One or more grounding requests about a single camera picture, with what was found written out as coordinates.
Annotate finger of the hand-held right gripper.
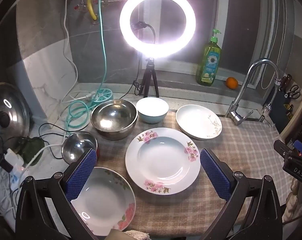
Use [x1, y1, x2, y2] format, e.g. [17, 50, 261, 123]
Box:
[292, 140, 302, 155]
[274, 140, 295, 161]

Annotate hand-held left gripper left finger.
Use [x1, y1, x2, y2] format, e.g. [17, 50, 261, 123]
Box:
[16, 148, 98, 240]

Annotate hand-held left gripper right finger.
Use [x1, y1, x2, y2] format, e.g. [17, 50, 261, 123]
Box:
[200, 148, 284, 240]

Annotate small steel bowl red outside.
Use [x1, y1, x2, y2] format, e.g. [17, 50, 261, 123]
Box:
[61, 131, 99, 165]

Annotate white plate large pink peony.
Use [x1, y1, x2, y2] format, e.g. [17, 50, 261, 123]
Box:
[70, 167, 136, 237]

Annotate white plate pink flower sprigs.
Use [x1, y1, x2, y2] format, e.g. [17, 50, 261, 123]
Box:
[125, 127, 201, 195]

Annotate white plate gold leaf print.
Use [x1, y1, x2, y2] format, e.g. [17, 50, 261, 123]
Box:
[175, 104, 223, 140]

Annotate large stainless steel bowl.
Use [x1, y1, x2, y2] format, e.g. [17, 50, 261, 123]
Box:
[90, 99, 138, 140]

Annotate light blue ceramic bowl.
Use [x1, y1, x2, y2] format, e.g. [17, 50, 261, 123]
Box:
[136, 97, 169, 124]

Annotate person's right hand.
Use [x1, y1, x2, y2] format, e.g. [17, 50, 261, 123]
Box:
[286, 177, 302, 222]

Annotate beige plaid cloth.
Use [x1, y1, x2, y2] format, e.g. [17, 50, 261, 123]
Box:
[66, 105, 292, 238]

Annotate beige wooden shelf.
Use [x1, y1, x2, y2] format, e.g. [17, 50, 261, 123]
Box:
[281, 82, 302, 143]

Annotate dark knife holder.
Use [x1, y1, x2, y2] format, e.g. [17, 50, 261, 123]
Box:
[276, 74, 302, 132]

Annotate dark green object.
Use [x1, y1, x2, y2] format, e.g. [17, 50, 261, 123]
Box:
[21, 136, 45, 167]

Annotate white charger plug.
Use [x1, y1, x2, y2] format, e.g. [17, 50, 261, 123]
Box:
[4, 149, 24, 172]

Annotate chrome kitchen faucet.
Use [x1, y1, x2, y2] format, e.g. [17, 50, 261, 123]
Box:
[225, 58, 282, 127]

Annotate orange fruit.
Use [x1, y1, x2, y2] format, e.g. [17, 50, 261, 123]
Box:
[225, 77, 239, 90]

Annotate steel pot lid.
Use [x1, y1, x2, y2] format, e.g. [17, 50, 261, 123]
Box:
[0, 82, 31, 155]

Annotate green dish soap bottle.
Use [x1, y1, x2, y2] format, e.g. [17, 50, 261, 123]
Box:
[195, 29, 221, 87]

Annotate black phone holder gooseneck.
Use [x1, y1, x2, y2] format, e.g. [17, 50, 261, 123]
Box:
[132, 21, 156, 46]

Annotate white charger cable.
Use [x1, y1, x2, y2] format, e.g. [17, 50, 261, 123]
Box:
[22, 144, 65, 173]

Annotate chrome flexible sprayer hose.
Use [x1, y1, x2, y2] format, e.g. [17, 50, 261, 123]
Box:
[260, 80, 282, 128]

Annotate black handled scissors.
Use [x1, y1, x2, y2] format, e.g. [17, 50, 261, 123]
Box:
[285, 85, 301, 99]

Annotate black looped cable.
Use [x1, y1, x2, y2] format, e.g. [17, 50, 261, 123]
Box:
[38, 123, 71, 159]

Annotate thin black ring light cable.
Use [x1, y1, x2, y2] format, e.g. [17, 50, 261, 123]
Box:
[120, 59, 144, 99]

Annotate thick white cable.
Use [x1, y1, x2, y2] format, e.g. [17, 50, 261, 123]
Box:
[61, 0, 96, 104]

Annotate teal cable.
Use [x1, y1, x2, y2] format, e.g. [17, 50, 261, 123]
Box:
[66, 0, 110, 130]

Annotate white ring light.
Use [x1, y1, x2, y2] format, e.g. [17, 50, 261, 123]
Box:
[120, 0, 196, 59]

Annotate yellow hose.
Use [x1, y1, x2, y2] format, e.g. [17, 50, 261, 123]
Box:
[87, 0, 101, 22]

